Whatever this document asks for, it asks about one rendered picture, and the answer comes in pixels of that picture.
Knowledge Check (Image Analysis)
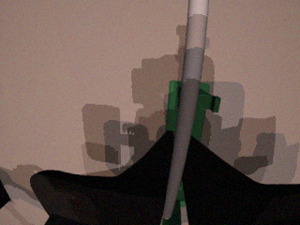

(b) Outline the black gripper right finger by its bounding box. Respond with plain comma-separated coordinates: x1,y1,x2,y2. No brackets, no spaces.
183,136,300,225

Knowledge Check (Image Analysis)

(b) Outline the grey tapered pin with red cap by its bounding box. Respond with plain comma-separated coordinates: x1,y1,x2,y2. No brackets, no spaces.
162,0,209,218

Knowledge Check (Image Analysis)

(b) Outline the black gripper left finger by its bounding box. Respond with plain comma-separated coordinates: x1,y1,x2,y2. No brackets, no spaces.
30,131,173,225

